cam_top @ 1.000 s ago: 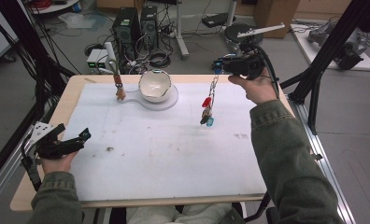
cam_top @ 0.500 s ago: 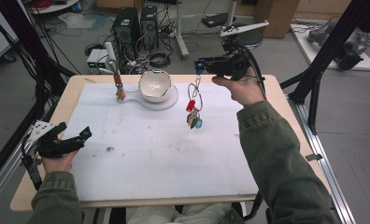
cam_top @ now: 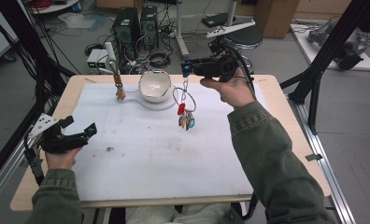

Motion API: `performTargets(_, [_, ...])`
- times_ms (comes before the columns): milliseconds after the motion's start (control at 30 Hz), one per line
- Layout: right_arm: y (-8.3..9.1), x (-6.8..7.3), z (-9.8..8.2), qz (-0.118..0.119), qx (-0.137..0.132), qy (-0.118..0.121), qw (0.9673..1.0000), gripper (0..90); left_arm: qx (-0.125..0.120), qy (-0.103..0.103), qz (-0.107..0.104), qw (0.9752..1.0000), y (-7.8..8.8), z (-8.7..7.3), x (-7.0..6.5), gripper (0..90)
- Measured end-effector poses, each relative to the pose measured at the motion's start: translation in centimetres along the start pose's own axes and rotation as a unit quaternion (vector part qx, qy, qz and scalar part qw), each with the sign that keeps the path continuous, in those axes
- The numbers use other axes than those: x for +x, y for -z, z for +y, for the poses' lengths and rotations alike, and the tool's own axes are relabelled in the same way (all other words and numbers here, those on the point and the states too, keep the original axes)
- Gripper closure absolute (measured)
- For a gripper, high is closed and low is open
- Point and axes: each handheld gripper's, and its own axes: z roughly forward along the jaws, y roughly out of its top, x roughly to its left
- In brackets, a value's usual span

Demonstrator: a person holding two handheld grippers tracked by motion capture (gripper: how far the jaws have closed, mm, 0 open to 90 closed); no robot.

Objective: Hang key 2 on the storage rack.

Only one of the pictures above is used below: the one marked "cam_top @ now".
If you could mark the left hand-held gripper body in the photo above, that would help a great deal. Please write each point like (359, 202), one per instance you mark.
(60, 143)

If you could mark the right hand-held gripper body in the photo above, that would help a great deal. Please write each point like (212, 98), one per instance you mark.
(217, 67)

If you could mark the person's left hand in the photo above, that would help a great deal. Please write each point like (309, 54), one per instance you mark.
(61, 160)

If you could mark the person's right hand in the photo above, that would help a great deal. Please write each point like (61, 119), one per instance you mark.
(236, 91)

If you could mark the white desk leg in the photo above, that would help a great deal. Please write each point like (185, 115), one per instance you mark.
(180, 31)
(231, 11)

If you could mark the white bowl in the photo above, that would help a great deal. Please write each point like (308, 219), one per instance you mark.
(154, 87)

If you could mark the black round stool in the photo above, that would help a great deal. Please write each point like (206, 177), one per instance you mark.
(245, 37)

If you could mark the black flat device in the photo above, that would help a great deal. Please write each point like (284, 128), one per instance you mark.
(216, 19)

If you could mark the slim black computer tower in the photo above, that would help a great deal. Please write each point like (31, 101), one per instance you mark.
(149, 26)

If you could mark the white table mat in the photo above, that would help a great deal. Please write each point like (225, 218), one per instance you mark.
(142, 161)

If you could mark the small white power box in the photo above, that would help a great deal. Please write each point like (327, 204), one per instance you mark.
(92, 59)
(103, 62)

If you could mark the large black computer tower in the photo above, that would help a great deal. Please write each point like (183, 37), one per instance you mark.
(125, 31)

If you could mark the cardboard box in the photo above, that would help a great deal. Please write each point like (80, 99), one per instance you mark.
(275, 17)

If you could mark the white board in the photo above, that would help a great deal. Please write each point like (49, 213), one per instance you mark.
(314, 53)

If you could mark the clear plastic sheet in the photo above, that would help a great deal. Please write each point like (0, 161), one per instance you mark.
(80, 21)

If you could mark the wooden table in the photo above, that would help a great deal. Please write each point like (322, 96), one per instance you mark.
(298, 140)

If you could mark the white round table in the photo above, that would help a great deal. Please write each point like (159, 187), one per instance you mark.
(54, 6)

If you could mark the person's light trousers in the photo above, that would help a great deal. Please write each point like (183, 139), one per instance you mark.
(173, 216)

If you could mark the grey tape piece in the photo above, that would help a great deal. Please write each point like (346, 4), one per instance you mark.
(314, 157)

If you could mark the grey machine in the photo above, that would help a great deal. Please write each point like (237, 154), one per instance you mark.
(348, 46)

